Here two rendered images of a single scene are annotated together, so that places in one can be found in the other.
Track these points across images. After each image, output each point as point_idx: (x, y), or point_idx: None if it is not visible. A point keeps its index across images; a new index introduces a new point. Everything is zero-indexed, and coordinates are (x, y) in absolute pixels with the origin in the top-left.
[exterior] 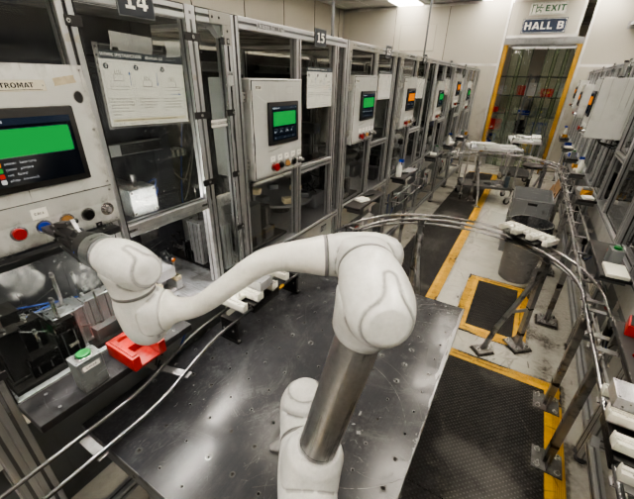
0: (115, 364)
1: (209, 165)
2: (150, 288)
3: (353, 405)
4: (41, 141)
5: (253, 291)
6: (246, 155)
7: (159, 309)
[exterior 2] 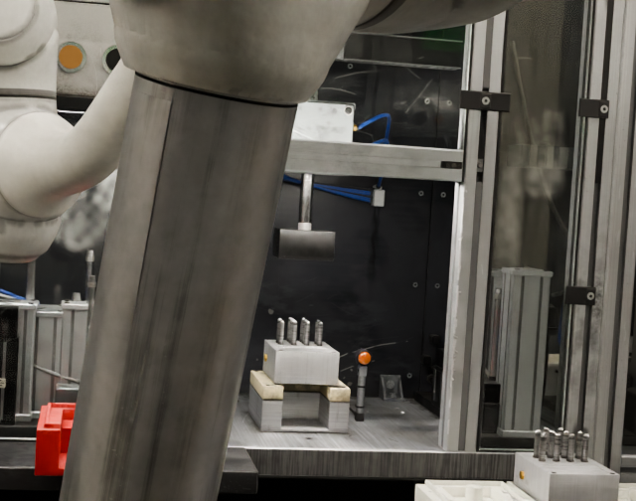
0: (24, 458)
1: (494, 53)
2: (16, 83)
3: (138, 360)
4: None
5: (524, 500)
6: None
7: (7, 129)
